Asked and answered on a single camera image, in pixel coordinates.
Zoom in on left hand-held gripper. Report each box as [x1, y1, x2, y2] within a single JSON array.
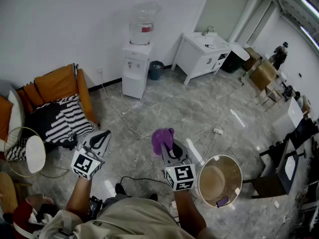
[[71, 129, 112, 180]]

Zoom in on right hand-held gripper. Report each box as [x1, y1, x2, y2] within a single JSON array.
[[160, 138, 197, 191]]

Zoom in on purple cloth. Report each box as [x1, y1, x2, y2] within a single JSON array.
[[151, 127, 175, 156]]

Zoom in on white water dispenser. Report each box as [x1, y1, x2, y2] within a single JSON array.
[[121, 40, 154, 100]]

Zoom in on person's right forearm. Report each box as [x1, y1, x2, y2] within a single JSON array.
[[173, 189, 207, 236]]

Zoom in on person's left forearm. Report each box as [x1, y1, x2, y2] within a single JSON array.
[[65, 175, 93, 219]]

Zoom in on clear water jug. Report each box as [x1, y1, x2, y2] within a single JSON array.
[[129, 1, 162, 46]]

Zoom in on long white strip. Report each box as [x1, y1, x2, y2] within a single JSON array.
[[185, 137, 206, 168]]

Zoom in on black white striped pillow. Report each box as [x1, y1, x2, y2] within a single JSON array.
[[24, 93, 98, 149]]

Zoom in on person's grey trousers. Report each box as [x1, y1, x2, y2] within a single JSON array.
[[103, 193, 130, 209]]

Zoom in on smartphone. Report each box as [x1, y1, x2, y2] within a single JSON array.
[[216, 196, 230, 208]]

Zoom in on orange sofa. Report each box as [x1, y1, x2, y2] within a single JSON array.
[[0, 63, 99, 159]]

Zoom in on person's beige shirt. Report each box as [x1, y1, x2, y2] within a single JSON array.
[[39, 197, 220, 239]]

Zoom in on teal waste bin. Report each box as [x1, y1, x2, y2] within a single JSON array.
[[149, 60, 165, 81]]

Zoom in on white cushion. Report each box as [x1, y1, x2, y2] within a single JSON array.
[[7, 90, 25, 134]]

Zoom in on white vanity cabinet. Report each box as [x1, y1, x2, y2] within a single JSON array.
[[171, 31, 234, 86]]

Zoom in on black side desk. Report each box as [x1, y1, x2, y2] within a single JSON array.
[[243, 138, 300, 199]]

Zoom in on dark green bin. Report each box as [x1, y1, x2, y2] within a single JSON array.
[[221, 50, 246, 74]]

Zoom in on wooden chair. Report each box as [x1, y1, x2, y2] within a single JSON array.
[[258, 85, 284, 112]]

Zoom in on brown cardboard box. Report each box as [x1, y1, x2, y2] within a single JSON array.
[[243, 47, 262, 71], [250, 61, 277, 91]]

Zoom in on white oval board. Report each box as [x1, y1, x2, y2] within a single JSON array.
[[233, 42, 251, 61]]

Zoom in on white counter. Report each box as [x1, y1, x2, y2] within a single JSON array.
[[271, 97, 311, 139]]

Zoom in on chrome faucet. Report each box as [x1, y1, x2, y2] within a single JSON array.
[[201, 25, 215, 36]]

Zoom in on ceiling light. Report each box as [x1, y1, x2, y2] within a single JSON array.
[[300, 0, 319, 17], [300, 25, 319, 47]]

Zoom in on long white power cable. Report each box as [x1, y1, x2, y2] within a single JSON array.
[[100, 73, 153, 141]]

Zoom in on black cable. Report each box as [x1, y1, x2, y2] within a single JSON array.
[[120, 176, 172, 191]]

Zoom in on gold wire side table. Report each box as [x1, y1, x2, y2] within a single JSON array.
[[3, 126, 70, 178]]

